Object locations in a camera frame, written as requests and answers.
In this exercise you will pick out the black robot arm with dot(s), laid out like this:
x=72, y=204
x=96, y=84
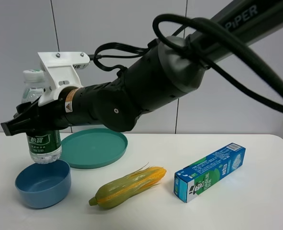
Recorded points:
x=119, y=83

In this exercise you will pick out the blue toothpaste box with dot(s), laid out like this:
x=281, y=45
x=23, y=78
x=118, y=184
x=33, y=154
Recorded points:
x=199, y=176

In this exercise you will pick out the clear water bottle green label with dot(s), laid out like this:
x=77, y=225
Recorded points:
x=44, y=147

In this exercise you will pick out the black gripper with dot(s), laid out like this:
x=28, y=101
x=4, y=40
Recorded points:
x=31, y=117

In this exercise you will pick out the green round plate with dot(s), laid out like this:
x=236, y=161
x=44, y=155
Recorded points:
x=93, y=148

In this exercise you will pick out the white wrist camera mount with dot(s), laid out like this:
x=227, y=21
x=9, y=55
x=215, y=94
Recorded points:
x=60, y=72

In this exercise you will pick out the plastic corn cob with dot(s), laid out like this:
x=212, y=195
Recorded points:
x=118, y=191

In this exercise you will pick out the blue plastic bowl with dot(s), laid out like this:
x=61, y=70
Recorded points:
x=44, y=185

